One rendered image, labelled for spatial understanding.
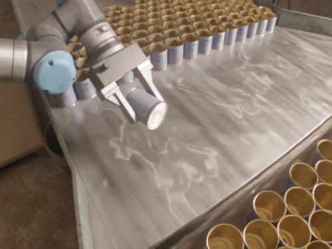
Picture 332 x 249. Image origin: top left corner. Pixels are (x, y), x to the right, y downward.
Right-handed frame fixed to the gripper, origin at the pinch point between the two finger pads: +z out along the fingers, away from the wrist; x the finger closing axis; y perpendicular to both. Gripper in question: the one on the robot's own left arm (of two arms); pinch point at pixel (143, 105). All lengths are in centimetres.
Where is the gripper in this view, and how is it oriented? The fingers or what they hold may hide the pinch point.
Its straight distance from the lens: 56.9
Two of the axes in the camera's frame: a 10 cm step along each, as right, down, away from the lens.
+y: 5.4, -1.3, -8.3
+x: 6.4, -5.7, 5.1
